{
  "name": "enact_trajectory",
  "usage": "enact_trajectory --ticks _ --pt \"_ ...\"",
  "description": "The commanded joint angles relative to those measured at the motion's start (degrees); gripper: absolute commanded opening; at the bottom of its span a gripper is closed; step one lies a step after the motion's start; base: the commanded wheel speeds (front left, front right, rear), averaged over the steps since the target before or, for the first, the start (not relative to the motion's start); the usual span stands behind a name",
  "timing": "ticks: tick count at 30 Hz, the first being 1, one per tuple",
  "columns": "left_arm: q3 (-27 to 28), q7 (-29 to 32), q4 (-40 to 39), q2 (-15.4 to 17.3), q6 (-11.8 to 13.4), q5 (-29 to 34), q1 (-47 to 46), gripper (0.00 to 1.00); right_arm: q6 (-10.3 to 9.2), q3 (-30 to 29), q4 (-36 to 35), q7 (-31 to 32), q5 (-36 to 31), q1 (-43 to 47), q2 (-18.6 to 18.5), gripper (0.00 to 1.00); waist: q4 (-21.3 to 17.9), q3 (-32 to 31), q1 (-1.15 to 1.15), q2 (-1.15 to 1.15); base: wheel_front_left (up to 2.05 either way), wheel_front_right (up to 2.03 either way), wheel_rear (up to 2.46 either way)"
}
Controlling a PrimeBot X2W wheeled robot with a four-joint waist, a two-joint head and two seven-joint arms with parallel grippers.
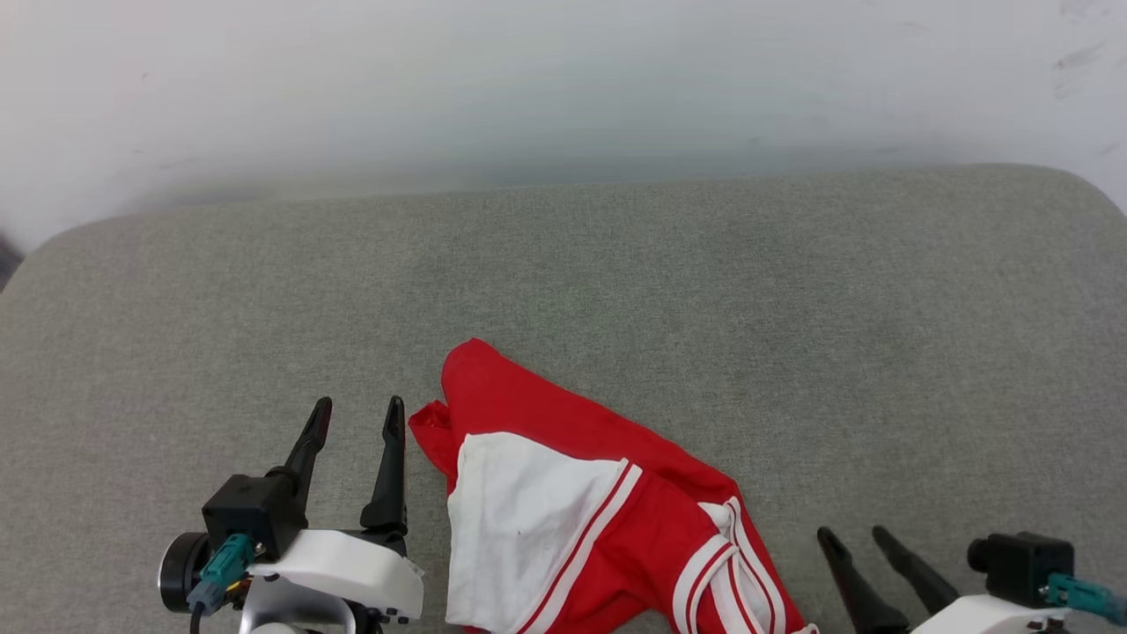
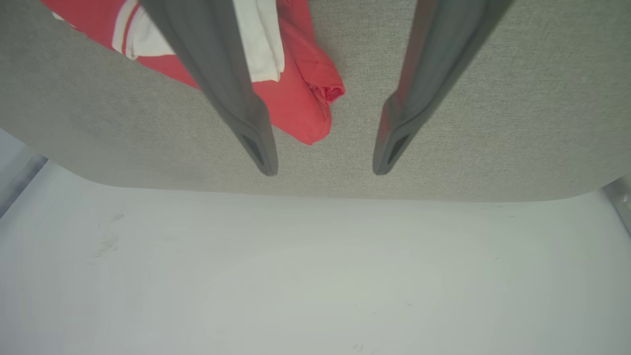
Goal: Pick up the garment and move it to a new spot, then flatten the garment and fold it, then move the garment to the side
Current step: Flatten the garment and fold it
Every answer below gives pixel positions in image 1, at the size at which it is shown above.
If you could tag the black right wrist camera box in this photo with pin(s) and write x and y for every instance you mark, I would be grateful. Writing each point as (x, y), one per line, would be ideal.
(1021, 563)

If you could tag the red and white shirt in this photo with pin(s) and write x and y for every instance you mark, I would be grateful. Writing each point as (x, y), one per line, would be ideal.
(546, 528)

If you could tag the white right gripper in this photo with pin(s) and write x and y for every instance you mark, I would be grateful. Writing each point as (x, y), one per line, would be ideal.
(986, 616)

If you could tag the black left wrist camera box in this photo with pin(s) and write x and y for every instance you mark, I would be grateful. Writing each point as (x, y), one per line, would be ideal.
(251, 515)

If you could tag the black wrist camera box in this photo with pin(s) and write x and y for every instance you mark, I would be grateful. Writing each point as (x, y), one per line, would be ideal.
(1021, 563)
(251, 515)

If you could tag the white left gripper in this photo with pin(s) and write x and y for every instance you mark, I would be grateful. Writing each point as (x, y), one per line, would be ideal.
(343, 568)

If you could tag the grey fabric sofa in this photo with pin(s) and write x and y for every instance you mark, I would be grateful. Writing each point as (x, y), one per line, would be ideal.
(616, 282)

